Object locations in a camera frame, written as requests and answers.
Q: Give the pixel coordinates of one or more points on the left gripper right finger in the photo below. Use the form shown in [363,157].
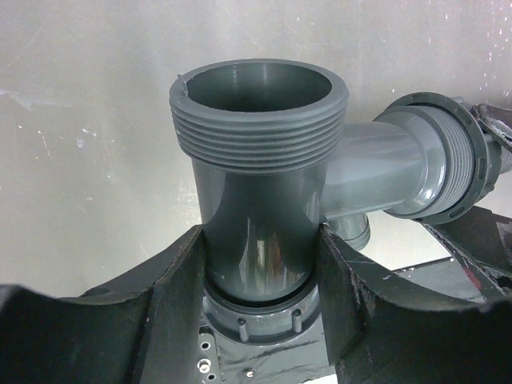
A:
[382,328]

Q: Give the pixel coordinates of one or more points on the grey plastic pipe fitting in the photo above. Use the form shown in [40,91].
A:
[273,159]

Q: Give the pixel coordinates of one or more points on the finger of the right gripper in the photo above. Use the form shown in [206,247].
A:
[496,121]
[480,241]

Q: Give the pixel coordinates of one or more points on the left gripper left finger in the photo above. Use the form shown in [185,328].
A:
[141,327]

